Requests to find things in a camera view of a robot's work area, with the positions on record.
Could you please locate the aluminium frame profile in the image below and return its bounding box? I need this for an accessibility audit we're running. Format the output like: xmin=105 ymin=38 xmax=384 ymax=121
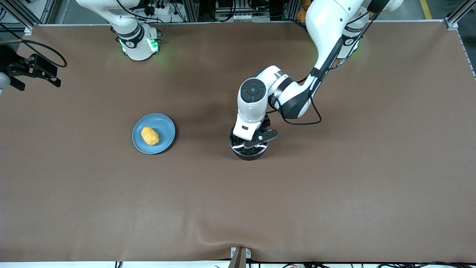
xmin=445 ymin=0 xmax=476 ymax=29
xmin=0 ymin=0 xmax=56 ymax=36

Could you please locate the aluminium frame post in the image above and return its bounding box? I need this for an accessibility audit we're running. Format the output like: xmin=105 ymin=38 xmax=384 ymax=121
xmin=184 ymin=0 xmax=199 ymax=22
xmin=284 ymin=0 xmax=300 ymax=21

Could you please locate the white socket with black plugs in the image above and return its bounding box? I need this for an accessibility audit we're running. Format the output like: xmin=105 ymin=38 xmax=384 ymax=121
xmin=143 ymin=2 xmax=172 ymax=16

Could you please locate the blue round plate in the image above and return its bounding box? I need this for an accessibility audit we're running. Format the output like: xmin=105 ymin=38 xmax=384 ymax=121
xmin=132 ymin=113 xmax=176 ymax=155

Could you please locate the yellow potato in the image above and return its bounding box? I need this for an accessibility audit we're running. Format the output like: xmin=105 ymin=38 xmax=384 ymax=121
xmin=141 ymin=126 xmax=160 ymax=146

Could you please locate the glass lid blue knob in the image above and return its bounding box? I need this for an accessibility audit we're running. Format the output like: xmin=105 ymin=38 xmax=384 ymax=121
xmin=229 ymin=126 xmax=270 ymax=156

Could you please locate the black pot blue handle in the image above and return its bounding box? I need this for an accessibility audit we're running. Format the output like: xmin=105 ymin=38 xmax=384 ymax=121
xmin=228 ymin=125 xmax=270 ymax=161

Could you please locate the white power strip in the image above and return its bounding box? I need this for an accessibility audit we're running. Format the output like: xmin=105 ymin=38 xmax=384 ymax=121
xmin=215 ymin=12 xmax=269 ymax=22

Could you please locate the orange bread pile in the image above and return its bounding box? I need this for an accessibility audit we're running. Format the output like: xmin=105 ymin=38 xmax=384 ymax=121
xmin=296 ymin=0 xmax=311 ymax=22

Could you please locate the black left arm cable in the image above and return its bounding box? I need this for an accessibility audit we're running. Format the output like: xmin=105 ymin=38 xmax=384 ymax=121
xmin=266 ymin=11 xmax=380 ymax=126

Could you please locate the brown table mat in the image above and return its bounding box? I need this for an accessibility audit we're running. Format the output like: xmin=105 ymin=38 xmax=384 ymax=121
xmin=0 ymin=20 xmax=476 ymax=263

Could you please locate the metal clamp bracket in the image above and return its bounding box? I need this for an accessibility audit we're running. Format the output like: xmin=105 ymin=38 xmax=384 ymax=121
xmin=231 ymin=246 xmax=252 ymax=268

